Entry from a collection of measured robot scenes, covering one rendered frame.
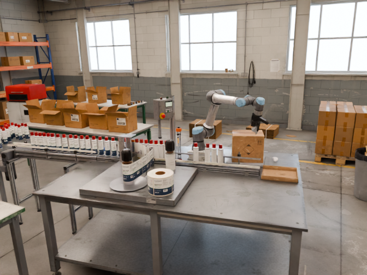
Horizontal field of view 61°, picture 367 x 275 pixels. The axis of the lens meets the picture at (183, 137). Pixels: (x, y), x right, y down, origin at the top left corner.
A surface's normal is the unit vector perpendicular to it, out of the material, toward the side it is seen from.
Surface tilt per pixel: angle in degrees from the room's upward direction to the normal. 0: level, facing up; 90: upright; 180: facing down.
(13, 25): 90
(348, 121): 90
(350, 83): 90
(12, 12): 90
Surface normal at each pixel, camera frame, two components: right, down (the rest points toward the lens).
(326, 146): -0.38, 0.25
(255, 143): -0.14, 0.27
